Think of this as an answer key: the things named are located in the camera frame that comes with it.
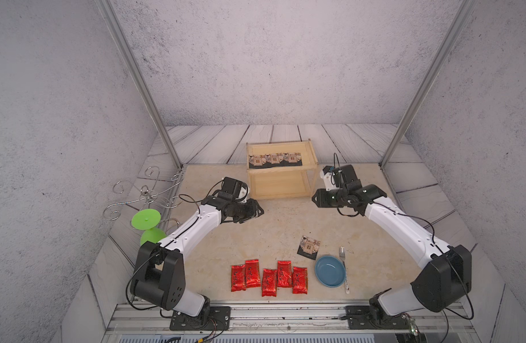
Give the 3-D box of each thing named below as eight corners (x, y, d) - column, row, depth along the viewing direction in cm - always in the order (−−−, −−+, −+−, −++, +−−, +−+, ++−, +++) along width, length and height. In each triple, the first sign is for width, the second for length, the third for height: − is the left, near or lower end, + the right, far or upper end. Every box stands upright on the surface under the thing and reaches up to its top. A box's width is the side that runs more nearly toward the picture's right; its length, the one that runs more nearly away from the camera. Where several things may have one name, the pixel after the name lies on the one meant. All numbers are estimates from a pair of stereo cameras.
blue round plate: (316, 287, 81) (317, 285, 79) (312, 257, 88) (313, 255, 87) (347, 287, 81) (348, 285, 79) (340, 257, 88) (342, 255, 86)
